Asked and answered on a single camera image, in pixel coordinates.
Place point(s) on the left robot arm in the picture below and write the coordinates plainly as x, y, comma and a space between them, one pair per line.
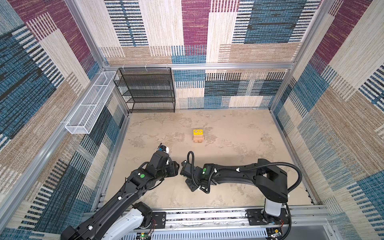
135, 186

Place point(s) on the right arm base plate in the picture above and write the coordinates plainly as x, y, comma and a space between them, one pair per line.
257, 217

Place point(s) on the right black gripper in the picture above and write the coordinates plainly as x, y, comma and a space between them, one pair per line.
192, 187

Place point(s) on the black wire shelf rack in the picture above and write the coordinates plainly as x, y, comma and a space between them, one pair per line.
147, 90

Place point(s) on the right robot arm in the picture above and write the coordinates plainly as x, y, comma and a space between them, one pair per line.
266, 176

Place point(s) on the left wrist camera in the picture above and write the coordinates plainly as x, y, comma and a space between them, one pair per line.
163, 148

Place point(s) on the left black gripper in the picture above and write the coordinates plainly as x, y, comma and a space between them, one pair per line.
173, 169

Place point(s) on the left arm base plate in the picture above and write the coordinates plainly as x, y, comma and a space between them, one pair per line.
154, 220

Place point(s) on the aluminium front rail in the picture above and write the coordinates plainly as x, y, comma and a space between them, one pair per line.
307, 223

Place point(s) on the white mesh wall basket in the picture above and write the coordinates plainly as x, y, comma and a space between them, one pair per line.
90, 108

